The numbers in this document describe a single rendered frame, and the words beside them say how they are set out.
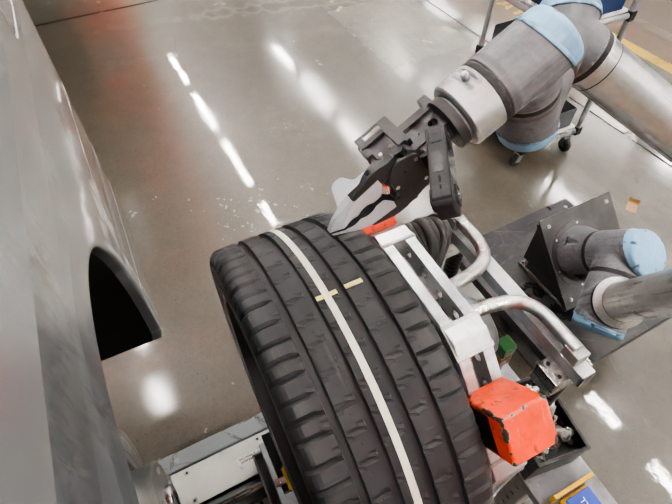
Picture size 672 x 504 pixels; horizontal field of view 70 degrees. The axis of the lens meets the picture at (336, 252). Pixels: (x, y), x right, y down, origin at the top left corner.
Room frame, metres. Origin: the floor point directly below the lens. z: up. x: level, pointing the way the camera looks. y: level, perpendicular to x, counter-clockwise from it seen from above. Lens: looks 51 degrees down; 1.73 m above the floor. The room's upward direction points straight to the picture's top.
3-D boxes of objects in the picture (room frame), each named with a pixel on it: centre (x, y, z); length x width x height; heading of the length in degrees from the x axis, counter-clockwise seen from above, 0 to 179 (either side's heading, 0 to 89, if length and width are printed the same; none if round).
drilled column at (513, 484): (0.38, -0.52, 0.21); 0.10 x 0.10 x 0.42; 27
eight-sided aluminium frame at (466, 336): (0.44, -0.14, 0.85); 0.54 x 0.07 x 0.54; 27
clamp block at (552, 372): (0.38, -0.40, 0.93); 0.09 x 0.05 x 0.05; 117
